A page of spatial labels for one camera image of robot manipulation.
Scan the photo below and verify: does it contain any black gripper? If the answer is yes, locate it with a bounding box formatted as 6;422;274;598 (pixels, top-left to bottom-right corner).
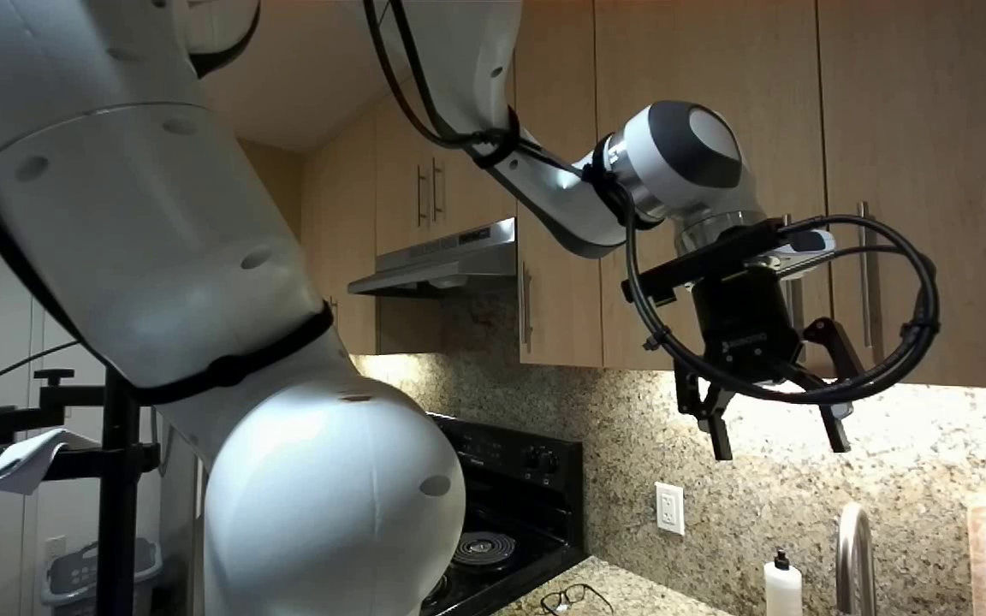
633;220;863;462

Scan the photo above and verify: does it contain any metal bar door handle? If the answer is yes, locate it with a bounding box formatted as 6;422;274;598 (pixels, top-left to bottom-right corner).
859;227;882;360

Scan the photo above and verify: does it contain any wooden cabinet door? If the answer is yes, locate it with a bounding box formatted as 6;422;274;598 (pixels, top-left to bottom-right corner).
820;0;986;388
594;0;833;374

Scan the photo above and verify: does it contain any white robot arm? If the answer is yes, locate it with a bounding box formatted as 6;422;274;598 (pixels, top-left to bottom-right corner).
0;0;765;616

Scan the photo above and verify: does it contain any white soap dispenser bottle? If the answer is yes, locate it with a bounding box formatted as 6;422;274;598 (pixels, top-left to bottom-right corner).
765;552;805;616

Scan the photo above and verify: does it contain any chrome kitchen faucet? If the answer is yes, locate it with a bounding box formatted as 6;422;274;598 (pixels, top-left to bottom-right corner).
836;502;880;616

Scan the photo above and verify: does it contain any black stove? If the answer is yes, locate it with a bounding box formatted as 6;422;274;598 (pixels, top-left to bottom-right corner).
419;418;585;616

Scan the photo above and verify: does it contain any stainless range hood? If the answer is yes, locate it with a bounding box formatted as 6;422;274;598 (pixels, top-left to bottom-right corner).
348;220;518;298

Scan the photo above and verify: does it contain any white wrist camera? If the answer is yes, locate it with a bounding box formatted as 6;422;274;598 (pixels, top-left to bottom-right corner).
765;227;840;278

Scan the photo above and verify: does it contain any white wall outlet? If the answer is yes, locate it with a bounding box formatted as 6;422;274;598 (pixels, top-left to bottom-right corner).
653;481;687;537

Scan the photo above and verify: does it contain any black looped cable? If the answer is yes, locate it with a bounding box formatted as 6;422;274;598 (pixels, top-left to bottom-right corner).
620;211;943;406

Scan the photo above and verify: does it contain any black camera stand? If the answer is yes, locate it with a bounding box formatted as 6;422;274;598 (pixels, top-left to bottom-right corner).
0;368;160;616

